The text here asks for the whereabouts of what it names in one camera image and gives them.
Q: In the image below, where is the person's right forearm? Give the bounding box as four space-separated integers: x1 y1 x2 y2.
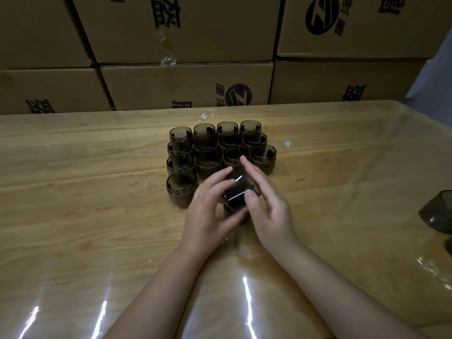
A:
275 242 424 339

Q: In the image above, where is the smoky tinted glass cup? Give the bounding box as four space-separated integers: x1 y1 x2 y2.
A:
193 123 217 138
223 145 250 170
218 132 243 149
196 148 224 180
169 126 194 142
249 144 277 176
166 171 200 210
221 167 263 214
167 139 195 156
166 153 197 175
216 121 240 135
239 120 263 134
242 130 268 148
194 134 219 152

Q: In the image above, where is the person's left forearm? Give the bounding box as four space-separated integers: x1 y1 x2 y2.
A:
102 245 212 339

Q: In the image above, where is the cluster of smoky glass cups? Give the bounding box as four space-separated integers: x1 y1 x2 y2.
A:
418 189 452 257

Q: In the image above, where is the stack of brown cardboard boxes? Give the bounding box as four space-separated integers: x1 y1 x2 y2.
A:
0 0 452 115

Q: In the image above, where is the person's left hand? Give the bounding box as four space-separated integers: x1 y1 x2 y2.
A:
178 166 250 261

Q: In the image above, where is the person's right hand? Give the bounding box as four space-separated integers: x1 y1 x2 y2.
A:
239 155 305 261

